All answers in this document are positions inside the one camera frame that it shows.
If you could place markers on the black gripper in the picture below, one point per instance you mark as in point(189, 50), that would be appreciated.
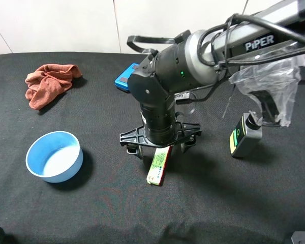
point(160, 129)

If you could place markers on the long white green box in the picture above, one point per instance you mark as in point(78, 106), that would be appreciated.
point(156, 172)

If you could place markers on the black silver Piper robot arm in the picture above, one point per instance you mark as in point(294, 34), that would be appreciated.
point(260, 54)

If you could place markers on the clear plastic wrap on arm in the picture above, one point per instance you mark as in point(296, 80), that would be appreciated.
point(273, 86)

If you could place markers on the blue whiteboard eraser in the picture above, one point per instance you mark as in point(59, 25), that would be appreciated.
point(121, 82)

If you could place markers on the grey pump dispenser bottle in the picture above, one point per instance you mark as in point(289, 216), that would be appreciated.
point(245, 136)

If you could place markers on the black tablecloth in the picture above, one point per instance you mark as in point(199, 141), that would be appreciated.
point(207, 196)

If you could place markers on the light blue bowl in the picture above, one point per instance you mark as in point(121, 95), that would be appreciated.
point(55, 157)

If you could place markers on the rust brown crumpled cloth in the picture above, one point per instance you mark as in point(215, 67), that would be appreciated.
point(47, 82)

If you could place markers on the grey base at right corner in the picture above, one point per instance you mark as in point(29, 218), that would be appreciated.
point(298, 237)

